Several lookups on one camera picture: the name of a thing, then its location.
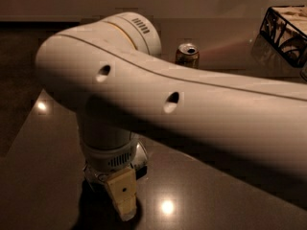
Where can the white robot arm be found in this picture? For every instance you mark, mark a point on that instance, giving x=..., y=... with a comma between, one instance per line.
x=111, y=75

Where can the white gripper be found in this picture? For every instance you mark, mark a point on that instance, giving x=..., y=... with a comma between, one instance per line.
x=112, y=158

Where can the orange soda can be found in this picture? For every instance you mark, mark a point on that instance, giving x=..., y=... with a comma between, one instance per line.
x=188, y=55

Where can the white green 7up can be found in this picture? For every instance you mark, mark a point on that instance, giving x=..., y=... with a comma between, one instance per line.
x=100, y=164

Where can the black wire basket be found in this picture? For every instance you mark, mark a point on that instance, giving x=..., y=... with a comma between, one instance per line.
x=285, y=28

